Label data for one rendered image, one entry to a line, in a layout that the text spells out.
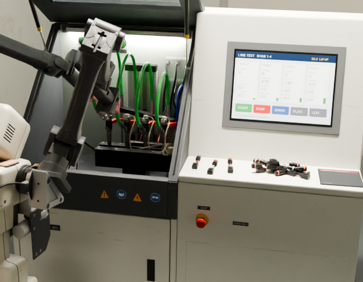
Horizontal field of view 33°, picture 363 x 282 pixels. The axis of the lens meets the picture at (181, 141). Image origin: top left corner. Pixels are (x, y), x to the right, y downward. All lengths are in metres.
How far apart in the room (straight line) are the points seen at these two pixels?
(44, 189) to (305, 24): 1.28
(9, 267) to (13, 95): 3.09
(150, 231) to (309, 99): 0.83
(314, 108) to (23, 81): 3.01
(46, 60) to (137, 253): 0.86
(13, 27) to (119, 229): 2.68
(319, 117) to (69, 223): 1.10
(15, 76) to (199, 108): 2.62
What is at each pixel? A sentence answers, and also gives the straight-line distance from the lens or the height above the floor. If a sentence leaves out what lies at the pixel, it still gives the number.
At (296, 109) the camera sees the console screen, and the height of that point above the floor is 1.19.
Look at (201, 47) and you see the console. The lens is 2.53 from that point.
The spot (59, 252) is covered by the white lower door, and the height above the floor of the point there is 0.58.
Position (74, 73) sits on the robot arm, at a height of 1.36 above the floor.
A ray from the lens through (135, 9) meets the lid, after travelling 2.64.
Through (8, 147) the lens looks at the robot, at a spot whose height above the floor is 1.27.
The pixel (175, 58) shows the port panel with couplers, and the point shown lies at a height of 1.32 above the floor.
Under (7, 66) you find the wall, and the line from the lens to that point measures 4.83.
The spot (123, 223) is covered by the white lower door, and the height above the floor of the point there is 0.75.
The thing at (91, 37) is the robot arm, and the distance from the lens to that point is 1.66.
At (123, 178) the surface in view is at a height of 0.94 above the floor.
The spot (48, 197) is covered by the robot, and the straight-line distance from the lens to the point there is 1.76.
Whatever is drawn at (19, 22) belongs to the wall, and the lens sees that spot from 4.93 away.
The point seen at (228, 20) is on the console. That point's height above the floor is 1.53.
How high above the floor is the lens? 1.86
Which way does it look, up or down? 19 degrees down
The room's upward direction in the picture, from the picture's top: 1 degrees clockwise
